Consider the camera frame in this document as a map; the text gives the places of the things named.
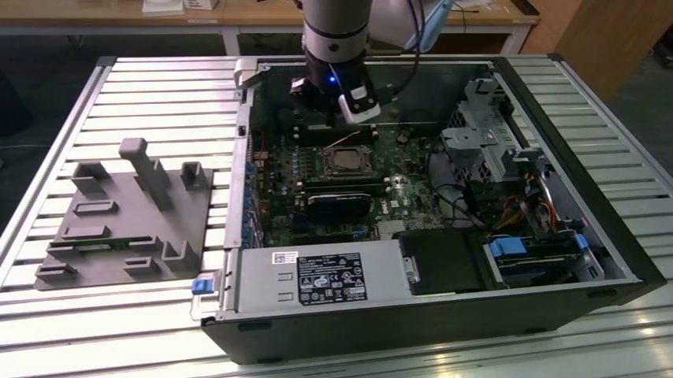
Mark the black PC case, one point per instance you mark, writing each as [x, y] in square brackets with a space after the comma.
[367, 334]

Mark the silver power supply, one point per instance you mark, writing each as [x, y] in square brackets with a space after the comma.
[257, 275]

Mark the wooden desk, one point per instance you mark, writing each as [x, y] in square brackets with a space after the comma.
[236, 15]

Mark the blue case latch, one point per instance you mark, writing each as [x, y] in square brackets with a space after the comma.
[204, 286]

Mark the small graphics card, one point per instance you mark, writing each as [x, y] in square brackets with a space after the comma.
[336, 202]

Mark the metal locking lever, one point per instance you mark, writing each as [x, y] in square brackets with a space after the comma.
[344, 140]

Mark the blue plastic clip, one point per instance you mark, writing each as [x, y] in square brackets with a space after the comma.
[579, 242]

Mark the hard disk in blue carrier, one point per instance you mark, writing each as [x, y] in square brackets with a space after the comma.
[507, 248]

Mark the green motherboard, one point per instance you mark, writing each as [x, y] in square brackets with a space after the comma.
[415, 189]

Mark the silver chipset heatsink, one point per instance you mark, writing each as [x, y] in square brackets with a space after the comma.
[392, 228]

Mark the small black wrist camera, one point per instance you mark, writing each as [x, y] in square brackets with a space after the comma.
[298, 87]

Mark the black plastic shroud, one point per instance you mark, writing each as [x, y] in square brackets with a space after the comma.
[440, 260]

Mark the white paper stack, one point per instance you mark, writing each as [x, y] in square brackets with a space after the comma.
[163, 8]

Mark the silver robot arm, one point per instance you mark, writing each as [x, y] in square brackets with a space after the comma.
[336, 35]

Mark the CPU with silver top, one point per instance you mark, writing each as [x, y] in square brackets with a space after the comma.
[348, 160]

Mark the gray parts rack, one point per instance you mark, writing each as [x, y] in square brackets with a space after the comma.
[120, 220]

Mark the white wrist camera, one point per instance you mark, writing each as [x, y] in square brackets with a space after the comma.
[359, 106]

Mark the small white box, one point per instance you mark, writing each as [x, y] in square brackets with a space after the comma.
[199, 4]

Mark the wooden cabinet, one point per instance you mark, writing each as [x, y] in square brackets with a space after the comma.
[605, 39]

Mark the metal drive cage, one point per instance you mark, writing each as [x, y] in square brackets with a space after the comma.
[472, 118]

